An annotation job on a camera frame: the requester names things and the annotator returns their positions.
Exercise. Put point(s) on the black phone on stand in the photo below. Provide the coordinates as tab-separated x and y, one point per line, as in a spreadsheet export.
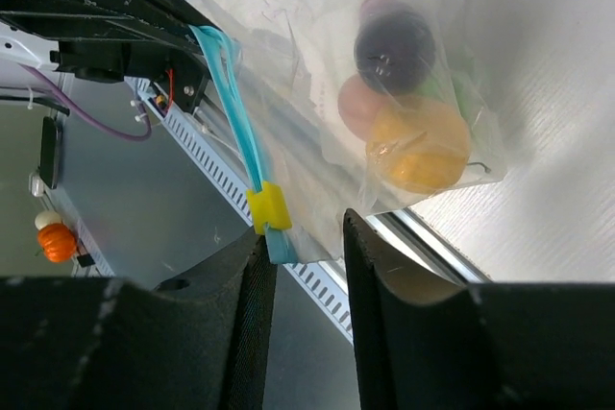
50	151

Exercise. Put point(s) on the white slotted cable duct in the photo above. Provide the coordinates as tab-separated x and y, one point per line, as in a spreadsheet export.
207	139

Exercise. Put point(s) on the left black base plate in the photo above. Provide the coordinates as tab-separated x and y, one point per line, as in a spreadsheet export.
177	72

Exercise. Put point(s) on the orange emergency stop button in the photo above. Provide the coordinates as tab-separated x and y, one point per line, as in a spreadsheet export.
57	241

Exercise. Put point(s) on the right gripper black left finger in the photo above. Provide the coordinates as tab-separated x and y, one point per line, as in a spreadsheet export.
199	340

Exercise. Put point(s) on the green toy vegetable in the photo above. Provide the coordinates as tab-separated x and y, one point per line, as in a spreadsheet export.
445	82

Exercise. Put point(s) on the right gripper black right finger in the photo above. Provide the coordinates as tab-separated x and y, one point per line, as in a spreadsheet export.
422	342

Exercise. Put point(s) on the clear zip top bag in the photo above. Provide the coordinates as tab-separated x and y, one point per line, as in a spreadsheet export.
302	52

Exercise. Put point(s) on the peach coloured egg toy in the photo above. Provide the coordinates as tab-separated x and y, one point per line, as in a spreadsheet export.
358	105

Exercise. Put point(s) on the yellow toy lemon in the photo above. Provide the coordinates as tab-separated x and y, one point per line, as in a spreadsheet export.
421	147

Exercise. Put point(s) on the purple toy eggplant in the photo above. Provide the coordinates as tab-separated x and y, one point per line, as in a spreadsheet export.
394	50

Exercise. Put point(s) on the aluminium mounting rail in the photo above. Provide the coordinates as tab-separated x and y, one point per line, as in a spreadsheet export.
303	179

